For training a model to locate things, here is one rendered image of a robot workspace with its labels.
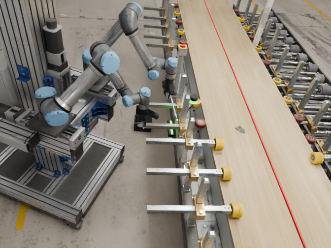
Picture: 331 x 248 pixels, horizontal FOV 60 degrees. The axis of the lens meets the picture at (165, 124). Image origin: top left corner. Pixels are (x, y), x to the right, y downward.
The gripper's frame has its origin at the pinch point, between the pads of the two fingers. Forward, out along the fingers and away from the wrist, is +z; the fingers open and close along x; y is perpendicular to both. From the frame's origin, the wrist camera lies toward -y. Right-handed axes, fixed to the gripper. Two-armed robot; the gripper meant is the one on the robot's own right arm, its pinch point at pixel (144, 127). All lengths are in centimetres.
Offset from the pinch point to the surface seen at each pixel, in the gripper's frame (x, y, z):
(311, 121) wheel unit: -10, -137, -7
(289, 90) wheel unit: -54, -136, -5
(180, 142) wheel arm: 26.5, -22.8, -13.1
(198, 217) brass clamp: 80, -27, -13
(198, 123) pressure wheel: 1.8, -39.3, -8.9
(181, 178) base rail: 37.3, -26.6, 12.0
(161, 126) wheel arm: 1.5, -12.4, -3.1
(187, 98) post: -2.2, -28.0, -28.2
